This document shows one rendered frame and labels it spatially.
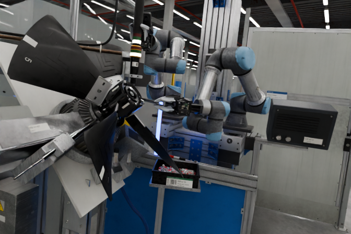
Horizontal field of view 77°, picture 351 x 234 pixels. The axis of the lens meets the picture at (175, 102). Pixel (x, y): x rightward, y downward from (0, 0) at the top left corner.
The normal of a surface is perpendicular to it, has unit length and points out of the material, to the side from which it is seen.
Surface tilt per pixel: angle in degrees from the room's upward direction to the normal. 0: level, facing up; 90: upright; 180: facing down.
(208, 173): 90
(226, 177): 90
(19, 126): 50
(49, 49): 79
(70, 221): 90
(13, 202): 90
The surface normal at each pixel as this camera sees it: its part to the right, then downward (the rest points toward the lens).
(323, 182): -0.30, 0.04
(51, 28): 0.76, -0.22
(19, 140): 0.79, -0.54
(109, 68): 0.20, -0.64
